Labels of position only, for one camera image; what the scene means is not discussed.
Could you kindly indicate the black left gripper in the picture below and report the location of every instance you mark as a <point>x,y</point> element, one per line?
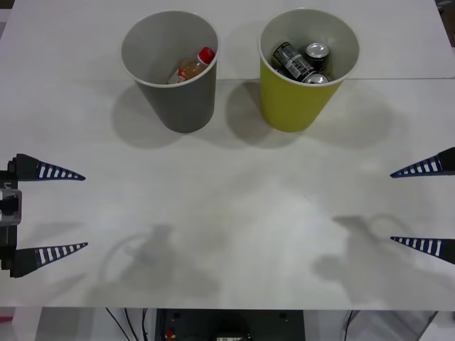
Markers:
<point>8,245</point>

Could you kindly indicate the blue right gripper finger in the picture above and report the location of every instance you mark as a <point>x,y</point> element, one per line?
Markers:
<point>426,167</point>
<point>426,245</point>

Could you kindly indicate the black and silver drink can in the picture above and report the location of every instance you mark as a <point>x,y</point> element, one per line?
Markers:
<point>292,61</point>

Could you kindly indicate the yellow-green plastic waste bin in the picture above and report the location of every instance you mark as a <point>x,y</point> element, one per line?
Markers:
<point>291,103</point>

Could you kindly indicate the grey plastic waste bin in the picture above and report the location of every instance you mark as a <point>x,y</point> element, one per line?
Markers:
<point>185,103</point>

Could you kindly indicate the plastic bottle with red cap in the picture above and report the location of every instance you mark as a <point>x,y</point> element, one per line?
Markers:
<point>193,67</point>

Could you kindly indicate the black robot torso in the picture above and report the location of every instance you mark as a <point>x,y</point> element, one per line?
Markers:
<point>231,325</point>

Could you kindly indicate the left arm wrist camera box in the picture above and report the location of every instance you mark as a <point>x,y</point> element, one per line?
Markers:
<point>10,206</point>

